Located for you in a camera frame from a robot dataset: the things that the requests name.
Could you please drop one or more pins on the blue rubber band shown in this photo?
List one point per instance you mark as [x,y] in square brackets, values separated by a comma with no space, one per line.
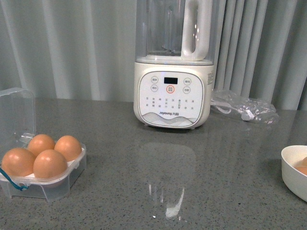
[18,187]

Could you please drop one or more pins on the brown egg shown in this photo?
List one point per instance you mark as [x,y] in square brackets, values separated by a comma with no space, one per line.
[40,143]
[49,164]
[69,147]
[302,166]
[18,162]

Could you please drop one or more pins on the clear plastic egg box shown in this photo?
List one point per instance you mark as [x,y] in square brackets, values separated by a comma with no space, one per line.
[17,128]

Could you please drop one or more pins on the white Joyoung blender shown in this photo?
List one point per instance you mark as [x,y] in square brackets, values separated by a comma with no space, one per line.
[174,62]

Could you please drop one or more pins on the white bowl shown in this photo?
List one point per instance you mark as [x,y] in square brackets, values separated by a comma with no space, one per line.
[296,181]

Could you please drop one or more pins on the clear plastic bag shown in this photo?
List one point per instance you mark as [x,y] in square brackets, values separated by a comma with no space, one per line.
[242,108]

